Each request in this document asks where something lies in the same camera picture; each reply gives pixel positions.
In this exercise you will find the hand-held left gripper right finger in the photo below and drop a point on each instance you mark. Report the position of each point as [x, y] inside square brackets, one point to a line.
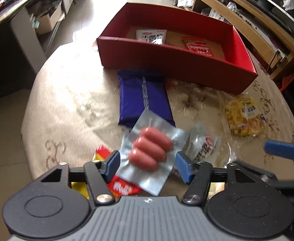
[184, 165]

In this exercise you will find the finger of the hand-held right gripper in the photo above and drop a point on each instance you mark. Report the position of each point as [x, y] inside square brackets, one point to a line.
[279, 149]
[287, 184]

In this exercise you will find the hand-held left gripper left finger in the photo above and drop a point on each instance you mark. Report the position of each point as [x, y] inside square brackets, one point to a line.
[111, 165]

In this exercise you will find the red and yellow gummy packet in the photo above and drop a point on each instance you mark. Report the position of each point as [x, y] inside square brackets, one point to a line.
[123, 188]

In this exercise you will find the white snack packet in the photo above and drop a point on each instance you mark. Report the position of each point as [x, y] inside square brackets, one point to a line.
[149, 36]
[204, 145]

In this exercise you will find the silver sausage packet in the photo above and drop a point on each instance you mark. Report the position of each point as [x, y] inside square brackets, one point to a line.
[149, 148]

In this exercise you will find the clear packet of yellow crisps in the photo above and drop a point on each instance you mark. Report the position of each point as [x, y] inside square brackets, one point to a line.
[237, 120]

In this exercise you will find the purple snack packet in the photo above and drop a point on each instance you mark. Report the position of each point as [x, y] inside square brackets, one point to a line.
[136, 98]

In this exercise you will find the red cardboard box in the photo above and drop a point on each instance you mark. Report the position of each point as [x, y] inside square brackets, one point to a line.
[162, 60]

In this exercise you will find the orange bag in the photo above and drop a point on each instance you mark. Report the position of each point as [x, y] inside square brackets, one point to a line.
[288, 81]

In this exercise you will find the wooden shelf unit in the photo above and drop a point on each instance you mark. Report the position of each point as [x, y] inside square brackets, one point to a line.
[252, 32]

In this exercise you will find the red flat snack packet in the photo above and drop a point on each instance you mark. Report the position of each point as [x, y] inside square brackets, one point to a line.
[198, 46]

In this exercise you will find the white flat snack packet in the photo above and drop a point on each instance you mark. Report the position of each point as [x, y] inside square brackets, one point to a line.
[149, 36]

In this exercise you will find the grey cabinet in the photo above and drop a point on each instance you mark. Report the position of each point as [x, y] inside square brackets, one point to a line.
[24, 35]

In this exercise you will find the brown cardboard box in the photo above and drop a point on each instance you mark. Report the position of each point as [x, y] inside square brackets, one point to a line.
[46, 21]

